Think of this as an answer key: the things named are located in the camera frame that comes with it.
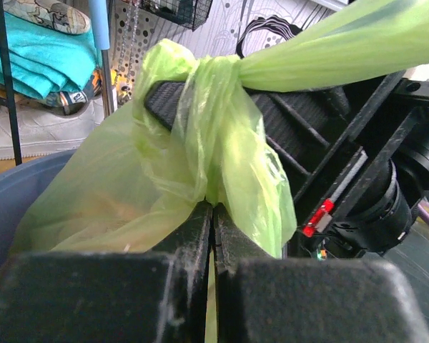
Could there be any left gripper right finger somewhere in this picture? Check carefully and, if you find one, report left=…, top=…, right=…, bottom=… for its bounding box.
left=212, top=205, right=429, bottom=342

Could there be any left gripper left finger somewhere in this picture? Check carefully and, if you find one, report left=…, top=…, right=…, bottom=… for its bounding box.
left=0, top=202, right=212, bottom=342

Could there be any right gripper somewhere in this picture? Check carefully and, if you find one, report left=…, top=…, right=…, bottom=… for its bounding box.
left=144, top=71, right=429, bottom=259

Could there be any green trash bag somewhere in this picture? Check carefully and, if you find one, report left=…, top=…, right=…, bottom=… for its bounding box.
left=10, top=1, right=429, bottom=342

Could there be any blue trash bin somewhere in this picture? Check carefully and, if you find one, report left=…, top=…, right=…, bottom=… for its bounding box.
left=0, top=150, right=74, bottom=268

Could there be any white sneaker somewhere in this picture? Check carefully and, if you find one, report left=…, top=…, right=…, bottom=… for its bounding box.
left=0, top=96, right=104, bottom=160

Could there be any blue broom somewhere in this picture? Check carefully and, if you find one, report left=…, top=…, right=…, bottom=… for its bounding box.
left=89, top=0, right=110, bottom=51

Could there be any teal folded cloth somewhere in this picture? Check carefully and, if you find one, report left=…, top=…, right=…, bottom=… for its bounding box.
left=4, top=12, right=97, bottom=99

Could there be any patterned slipper on shelf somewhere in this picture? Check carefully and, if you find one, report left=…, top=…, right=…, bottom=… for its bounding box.
left=3, top=0, right=91, bottom=35

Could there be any black wire basket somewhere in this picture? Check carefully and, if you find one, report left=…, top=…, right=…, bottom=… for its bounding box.
left=138, top=0, right=212, bottom=31

